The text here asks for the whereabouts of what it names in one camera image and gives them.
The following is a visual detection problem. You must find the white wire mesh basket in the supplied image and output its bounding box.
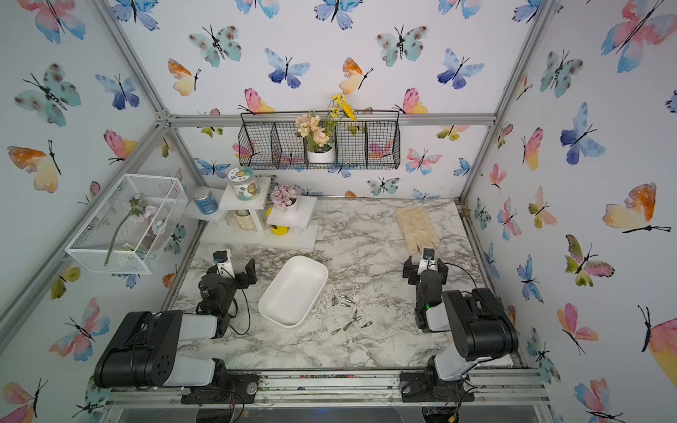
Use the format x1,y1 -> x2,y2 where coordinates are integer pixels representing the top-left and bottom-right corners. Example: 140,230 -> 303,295
65,174 -> 188,275

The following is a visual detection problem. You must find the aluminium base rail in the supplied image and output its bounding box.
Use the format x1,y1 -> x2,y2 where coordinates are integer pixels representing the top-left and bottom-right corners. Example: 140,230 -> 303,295
99,368 -> 551,409

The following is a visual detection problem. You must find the white pot with flowers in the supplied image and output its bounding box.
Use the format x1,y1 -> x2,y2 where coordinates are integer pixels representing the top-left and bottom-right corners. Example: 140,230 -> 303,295
295,93 -> 357,165

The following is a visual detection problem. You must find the green lidded jar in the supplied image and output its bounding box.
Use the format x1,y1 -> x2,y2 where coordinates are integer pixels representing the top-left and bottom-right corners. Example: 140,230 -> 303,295
227,166 -> 259,201

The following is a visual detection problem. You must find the beige work glove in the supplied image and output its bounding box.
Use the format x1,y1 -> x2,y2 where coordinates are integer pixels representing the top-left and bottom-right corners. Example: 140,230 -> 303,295
396,206 -> 440,256

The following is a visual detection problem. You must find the pink flower pot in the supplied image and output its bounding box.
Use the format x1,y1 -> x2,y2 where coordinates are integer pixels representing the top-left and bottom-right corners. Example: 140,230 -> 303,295
271,184 -> 301,214

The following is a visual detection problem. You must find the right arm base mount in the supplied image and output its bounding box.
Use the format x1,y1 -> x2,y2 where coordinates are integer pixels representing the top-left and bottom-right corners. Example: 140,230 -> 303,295
398,370 -> 475,403

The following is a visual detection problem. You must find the beige jar under shelf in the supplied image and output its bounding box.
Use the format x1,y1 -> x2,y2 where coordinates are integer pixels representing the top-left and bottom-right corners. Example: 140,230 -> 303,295
234,210 -> 257,231

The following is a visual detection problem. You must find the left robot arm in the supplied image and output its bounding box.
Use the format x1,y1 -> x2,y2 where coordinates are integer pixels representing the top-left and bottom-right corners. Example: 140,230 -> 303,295
93,250 -> 257,390

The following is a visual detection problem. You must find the blue tin can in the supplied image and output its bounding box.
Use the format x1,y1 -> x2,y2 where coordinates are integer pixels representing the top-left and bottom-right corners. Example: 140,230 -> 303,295
192,186 -> 219,215

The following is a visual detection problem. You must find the white stepped display shelf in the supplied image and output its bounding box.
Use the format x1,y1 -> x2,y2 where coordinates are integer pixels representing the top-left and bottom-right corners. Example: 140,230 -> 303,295
183,177 -> 319,250

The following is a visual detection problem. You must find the white plastic storage box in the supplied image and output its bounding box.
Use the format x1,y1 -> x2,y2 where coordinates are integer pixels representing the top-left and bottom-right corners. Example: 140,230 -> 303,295
258,256 -> 329,329

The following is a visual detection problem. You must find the yellow round object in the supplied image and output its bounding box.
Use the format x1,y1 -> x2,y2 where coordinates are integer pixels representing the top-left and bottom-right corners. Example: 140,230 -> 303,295
266,206 -> 289,236

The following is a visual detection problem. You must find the black wire wall basket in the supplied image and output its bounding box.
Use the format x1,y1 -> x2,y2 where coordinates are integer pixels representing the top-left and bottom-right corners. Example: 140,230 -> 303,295
234,109 -> 401,172

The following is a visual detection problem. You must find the artificial flower stem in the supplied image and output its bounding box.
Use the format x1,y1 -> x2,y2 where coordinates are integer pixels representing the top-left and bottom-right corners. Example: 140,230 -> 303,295
104,194 -> 159,266

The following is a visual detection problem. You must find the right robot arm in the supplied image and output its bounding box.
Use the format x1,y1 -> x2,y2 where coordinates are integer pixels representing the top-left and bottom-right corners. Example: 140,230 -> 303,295
402,248 -> 519,385

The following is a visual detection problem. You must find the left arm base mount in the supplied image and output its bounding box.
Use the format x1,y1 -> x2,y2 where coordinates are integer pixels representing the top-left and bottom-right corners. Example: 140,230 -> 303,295
181,373 -> 260,405

